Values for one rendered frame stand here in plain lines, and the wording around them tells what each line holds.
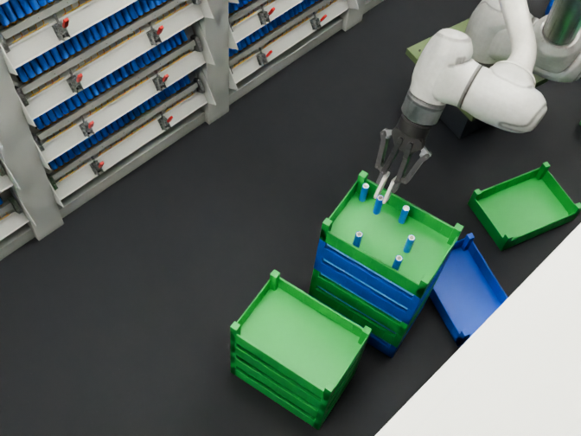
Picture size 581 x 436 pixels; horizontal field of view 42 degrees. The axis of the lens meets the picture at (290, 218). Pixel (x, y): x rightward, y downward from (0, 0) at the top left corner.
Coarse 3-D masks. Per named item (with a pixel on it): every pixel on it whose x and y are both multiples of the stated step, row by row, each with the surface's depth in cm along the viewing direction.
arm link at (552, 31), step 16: (560, 0) 205; (576, 0) 200; (544, 16) 229; (560, 16) 210; (576, 16) 208; (544, 32) 224; (560, 32) 217; (576, 32) 218; (544, 48) 226; (560, 48) 224; (576, 48) 225; (544, 64) 231; (560, 64) 228; (576, 64) 229; (560, 80) 236
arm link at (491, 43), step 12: (492, 0) 232; (480, 12) 235; (492, 12) 232; (468, 24) 244; (480, 24) 236; (492, 24) 233; (504, 24) 232; (480, 36) 238; (492, 36) 236; (504, 36) 234; (480, 48) 242; (492, 48) 239; (504, 48) 237; (480, 60) 246; (492, 60) 245; (504, 60) 242
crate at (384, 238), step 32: (352, 192) 198; (384, 192) 197; (352, 224) 196; (384, 224) 197; (416, 224) 197; (448, 224) 192; (352, 256) 190; (384, 256) 191; (416, 256) 192; (416, 288) 184
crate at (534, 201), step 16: (528, 176) 256; (544, 176) 257; (480, 192) 244; (496, 192) 254; (512, 192) 254; (528, 192) 255; (544, 192) 255; (560, 192) 251; (480, 208) 245; (496, 208) 250; (512, 208) 251; (528, 208) 251; (544, 208) 252; (560, 208) 252; (576, 208) 244; (496, 224) 247; (512, 224) 247; (528, 224) 248; (544, 224) 248; (560, 224) 248; (496, 240) 242; (512, 240) 238
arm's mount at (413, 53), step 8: (456, 24) 264; (464, 24) 264; (464, 32) 262; (424, 40) 259; (408, 48) 256; (416, 48) 256; (408, 56) 258; (416, 56) 255; (536, 80) 252; (544, 80) 254; (464, 112) 245; (472, 120) 244
